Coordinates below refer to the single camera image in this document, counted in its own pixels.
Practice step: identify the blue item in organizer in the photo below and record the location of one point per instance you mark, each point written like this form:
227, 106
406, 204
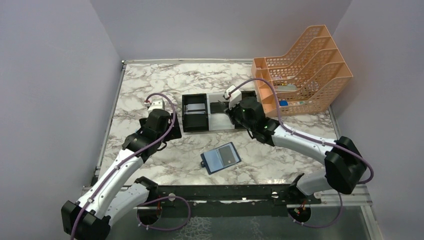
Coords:
283, 103

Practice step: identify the white middle sorting bin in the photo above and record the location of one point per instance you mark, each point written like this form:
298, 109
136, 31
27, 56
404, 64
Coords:
217, 121

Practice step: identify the orange plastic file organizer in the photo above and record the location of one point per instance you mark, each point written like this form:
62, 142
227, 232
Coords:
309, 76

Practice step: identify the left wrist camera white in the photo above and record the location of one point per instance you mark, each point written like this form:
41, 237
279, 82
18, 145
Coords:
154, 105

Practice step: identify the black card in bin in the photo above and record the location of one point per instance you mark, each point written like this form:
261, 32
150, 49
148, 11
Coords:
219, 107

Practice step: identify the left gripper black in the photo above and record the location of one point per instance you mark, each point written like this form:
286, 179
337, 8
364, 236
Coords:
175, 132

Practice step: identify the aluminium table frame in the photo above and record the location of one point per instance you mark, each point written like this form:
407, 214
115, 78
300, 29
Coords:
180, 162

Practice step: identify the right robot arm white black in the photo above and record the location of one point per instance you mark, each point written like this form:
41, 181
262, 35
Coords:
343, 164

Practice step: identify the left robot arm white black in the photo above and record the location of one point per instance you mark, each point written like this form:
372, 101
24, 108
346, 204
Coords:
92, 216

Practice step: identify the black left sorting bin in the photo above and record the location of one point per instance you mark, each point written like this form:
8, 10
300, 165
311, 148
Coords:
195, 116

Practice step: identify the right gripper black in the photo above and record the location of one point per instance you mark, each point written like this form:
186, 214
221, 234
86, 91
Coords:
231, 111

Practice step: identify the silver card in bin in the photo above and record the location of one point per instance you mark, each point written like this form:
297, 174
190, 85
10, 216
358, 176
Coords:
196, 108

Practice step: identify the blue card holder wallet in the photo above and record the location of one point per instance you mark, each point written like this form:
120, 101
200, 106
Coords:
212, 162

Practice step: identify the black metal mounting rail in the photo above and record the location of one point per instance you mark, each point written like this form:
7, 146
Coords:
178, 201

